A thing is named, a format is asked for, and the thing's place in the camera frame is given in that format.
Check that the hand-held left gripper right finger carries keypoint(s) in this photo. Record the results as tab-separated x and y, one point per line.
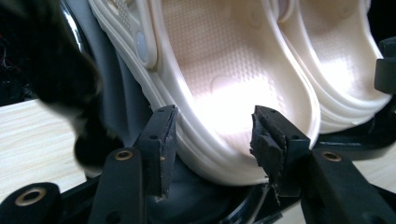
277	149

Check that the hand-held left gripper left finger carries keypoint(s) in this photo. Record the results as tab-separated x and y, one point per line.
155	149

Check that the cream clog shoe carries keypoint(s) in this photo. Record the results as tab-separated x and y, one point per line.
224	77
336	62

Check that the red and black two-tier rack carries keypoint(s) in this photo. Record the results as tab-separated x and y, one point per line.
124	102

